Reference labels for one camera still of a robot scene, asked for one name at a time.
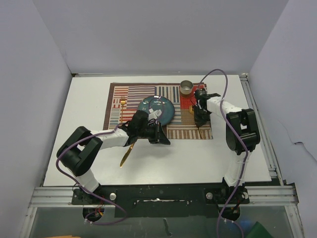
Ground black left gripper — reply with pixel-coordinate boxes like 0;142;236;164
137;121;170;145

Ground gold spoon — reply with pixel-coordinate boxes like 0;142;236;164
189;105;203;139

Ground gold knife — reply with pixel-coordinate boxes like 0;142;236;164
120;143;135;168

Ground beige metal cup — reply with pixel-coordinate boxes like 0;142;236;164
179;80;194;98

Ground blue ceramic plate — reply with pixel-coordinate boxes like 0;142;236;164
137;96;175;126

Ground gold fork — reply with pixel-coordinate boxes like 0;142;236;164
120;98;126;123

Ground patchwork striped cloth placemat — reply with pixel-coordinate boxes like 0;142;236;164
103;83;213;140

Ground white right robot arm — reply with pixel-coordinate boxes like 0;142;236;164
193;88;261;203

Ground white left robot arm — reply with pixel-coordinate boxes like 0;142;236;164
56;109;170;204

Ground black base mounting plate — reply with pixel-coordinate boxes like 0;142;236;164
71;183;250;218

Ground blue object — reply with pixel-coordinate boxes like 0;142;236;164
239;217;253;231

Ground green object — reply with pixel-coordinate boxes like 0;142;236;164
246;222;273;238

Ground right side aluminium rail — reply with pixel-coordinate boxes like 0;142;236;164
239;73;299;206

